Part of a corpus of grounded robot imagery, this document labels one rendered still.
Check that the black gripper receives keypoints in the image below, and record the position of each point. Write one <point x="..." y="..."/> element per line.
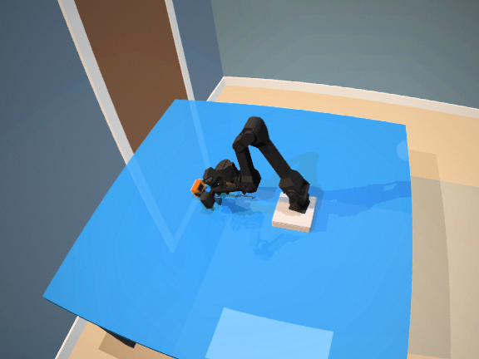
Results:
<point x="207" y="198"/>

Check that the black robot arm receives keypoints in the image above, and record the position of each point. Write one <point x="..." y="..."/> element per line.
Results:
<point x="247" y="179"/>

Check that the orange block with dark square mark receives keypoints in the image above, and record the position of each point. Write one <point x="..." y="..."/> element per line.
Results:
<point x="198" y="186"/>

